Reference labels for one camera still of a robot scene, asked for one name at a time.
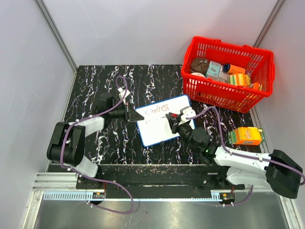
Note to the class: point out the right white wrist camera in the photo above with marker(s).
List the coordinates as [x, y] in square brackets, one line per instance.
[187, 114]

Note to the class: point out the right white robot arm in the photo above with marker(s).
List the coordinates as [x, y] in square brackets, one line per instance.
[275, 170]

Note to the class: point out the teal small box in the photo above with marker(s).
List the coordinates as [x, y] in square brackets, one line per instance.
[213, 70]

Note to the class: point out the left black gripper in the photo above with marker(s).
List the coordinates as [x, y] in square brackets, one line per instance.
[130, 114]

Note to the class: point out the orange snack box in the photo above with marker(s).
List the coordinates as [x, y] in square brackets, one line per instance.
[255, 86]

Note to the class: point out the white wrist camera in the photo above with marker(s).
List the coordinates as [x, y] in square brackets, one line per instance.
[187, 114]
[123, 93]

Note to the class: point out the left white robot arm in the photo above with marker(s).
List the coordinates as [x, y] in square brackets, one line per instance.
[68, 141]

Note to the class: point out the yellow green sponge pack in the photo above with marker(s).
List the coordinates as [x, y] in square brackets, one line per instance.
[239, 79]

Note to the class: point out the orange juice carton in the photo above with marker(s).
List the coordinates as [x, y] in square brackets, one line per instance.
[252, 136]

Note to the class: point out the brown round bun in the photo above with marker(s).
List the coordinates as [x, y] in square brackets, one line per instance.
[199, 65]

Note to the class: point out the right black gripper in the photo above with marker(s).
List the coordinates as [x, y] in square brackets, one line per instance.
[172, 120]

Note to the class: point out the pale pink box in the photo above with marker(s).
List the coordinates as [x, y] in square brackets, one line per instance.
[222, 76]

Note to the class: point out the red plastic shopping basket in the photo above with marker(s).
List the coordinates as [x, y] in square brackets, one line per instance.
[259, 65]

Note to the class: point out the orange tube blue cap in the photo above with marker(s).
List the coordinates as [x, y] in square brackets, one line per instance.
[232, 69]

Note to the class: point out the blue framed whiteboard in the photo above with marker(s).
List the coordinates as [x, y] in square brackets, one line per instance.
[153, 129]

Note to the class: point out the white round lid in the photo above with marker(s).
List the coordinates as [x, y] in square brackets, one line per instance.
[198, 74]

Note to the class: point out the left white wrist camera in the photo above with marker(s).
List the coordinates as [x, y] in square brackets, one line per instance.
[123, 93]

